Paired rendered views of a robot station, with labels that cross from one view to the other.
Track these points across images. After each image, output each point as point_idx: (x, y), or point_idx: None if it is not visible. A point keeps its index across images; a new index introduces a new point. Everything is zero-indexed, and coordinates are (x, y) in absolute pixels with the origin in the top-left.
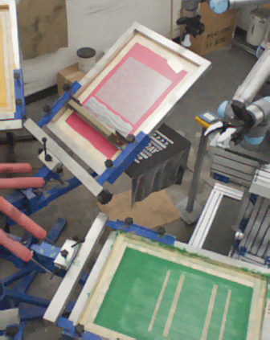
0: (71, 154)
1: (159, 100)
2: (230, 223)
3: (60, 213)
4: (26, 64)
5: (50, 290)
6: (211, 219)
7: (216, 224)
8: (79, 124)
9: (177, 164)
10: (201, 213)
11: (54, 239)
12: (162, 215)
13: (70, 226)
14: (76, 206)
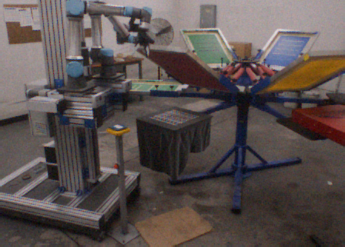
0: None
1: (162, 64)
2: (96, 196)
3: (242, 218)
4: None
5: (221, 182)
6: (112, 194)
7: (108, 194)
8: (210, 85)
9: None
10: (113, 231)
11: (233, 197)
12: (150, 223)
13: (228, 211)
14: (231, 225)
